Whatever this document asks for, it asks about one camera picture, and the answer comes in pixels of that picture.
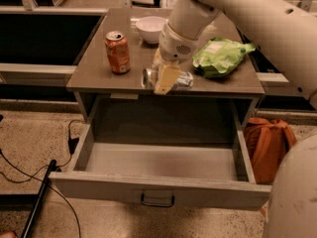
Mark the grey cabinet with top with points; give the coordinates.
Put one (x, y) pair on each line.
(93, 75)

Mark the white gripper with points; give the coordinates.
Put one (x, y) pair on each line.
(174, 46)

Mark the green chip bag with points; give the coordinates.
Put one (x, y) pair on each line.
(219, 57)

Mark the black drawer handle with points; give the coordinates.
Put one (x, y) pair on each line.
(159, 202)

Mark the black pole on floor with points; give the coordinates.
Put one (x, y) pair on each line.
(37, 205)

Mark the black power adapter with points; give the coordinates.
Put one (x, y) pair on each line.
(72, 144)

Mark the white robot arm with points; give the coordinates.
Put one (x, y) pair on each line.
(287, 37)

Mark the white bowl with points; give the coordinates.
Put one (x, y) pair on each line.
(149, 28)

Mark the open grey top drawer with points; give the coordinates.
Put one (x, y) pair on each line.
(191, 148)

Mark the orange soda can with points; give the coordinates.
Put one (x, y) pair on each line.
(117, 52)

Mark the orange backpack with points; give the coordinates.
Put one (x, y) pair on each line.
(267, 142)

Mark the silver blue redbull can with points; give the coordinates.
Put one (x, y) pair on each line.
(163, 80)

